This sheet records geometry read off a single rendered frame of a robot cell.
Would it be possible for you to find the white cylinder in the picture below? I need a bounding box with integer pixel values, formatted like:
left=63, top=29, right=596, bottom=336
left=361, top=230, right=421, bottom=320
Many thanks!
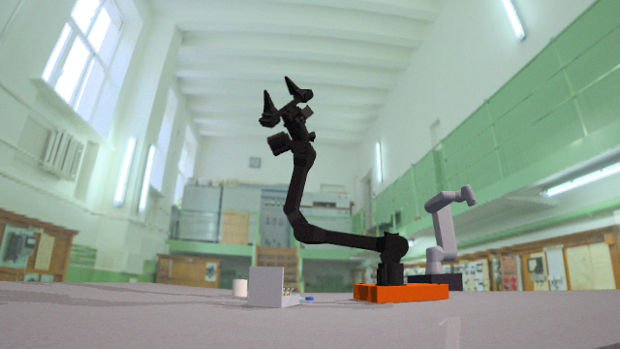
left=232, top=279, right=247, bottom=297

